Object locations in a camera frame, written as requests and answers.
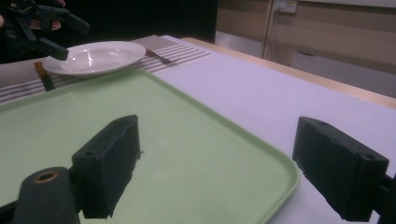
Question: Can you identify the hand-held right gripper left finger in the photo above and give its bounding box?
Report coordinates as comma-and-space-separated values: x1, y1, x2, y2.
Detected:
71, 114, 142, 219

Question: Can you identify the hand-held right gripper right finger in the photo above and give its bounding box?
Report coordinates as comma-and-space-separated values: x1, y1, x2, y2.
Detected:
291, 116, 390, 222

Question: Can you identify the white round plate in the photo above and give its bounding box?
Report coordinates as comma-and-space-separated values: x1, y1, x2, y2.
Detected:
41, 40, 148, 77

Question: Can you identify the light green plastic tray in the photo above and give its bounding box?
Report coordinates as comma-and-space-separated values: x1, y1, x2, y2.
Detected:
0, 68, 302, 224

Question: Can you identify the grey striped placemat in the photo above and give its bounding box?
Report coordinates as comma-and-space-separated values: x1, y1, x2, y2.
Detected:
0, 34, 217, 105

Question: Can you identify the knife with brown handle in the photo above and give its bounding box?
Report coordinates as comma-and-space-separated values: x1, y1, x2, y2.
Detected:
34, 61, 57, 92

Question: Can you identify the fork with brown handle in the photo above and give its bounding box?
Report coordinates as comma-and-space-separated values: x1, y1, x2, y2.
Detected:
145, 49, 176, 66

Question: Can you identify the white cable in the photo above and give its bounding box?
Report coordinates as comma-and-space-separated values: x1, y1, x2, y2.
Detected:
261, 8, 278, 61

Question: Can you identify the white wall socket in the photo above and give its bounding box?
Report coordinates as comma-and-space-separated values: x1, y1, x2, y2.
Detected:
273, 0, 299, 15

